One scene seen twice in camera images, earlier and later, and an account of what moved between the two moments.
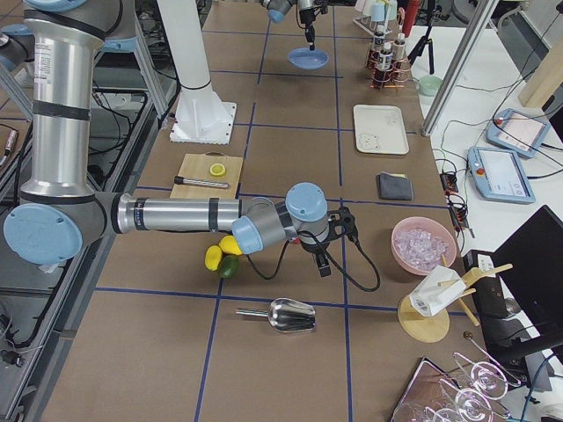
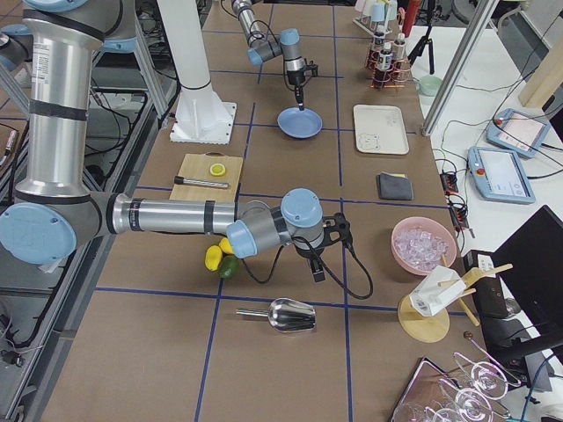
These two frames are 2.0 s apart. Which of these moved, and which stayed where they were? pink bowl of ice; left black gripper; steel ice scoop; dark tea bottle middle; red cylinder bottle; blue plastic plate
Moved: blue plastic plate; left black gripper
Stayed: dark tea bottle middle; steel ice scoop; pink bowl of ice; red cylinder bottle
